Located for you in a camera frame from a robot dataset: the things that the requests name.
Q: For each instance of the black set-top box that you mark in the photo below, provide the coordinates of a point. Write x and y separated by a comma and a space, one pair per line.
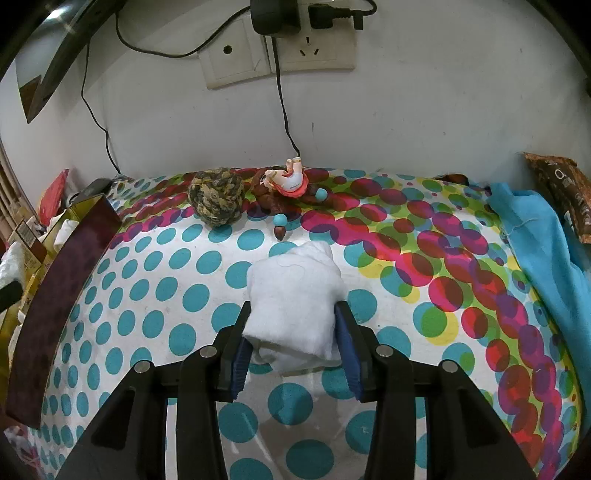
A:
96, 187

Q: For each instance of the beige wall socket panel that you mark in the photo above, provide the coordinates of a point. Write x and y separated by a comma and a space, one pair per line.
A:
239, 54

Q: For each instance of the brown patterned snack bag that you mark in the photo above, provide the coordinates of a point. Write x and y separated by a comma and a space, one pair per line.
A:
567, 187

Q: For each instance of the blue cloth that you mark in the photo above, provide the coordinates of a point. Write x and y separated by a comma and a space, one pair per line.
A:
540, 244

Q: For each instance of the black power adapter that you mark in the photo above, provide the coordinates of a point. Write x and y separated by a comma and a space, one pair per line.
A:
276, 18

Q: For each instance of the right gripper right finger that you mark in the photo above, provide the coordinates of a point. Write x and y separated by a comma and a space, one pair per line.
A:
356, 350

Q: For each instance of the gold storage box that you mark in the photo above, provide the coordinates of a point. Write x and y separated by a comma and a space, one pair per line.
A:
50, 307

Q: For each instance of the red gift bag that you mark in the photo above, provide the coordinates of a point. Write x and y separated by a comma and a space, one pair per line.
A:
50, 201

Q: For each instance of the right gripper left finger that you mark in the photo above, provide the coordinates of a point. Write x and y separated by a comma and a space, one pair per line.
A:
236, 353

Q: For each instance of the olive yellow yarn ball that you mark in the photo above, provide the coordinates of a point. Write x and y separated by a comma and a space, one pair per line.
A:
216, 196

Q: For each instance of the colourful dotted bedsheet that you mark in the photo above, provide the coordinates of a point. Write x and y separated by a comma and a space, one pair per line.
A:
422, 262

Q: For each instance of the wall mounted television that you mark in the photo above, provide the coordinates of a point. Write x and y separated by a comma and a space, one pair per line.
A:
46, 56

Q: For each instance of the brown haired doll figurine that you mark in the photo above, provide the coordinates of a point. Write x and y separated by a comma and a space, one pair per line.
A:
277, 188

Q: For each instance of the cream cardboard box with barcode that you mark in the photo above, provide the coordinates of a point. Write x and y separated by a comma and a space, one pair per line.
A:
34, 252

